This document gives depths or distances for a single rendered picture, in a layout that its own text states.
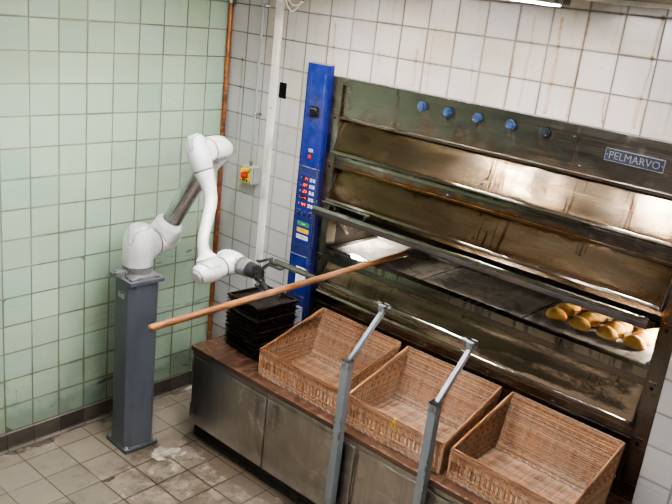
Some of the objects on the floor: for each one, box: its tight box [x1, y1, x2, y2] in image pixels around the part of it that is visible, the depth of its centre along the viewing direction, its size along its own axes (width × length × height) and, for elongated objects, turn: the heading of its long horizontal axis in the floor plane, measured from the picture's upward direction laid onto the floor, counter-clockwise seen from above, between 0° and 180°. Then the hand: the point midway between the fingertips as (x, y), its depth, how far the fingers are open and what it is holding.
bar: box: [273, 259, 478, 504], centre depth 375 cm, size 31×127×118 cm, turn 30°
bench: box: [189, 334, 633, 504], centre depth 389 cm, size 56×242×58 cm, turn 30°
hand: (279, 282), depth 370 cm, fingers open, 13 cm apart
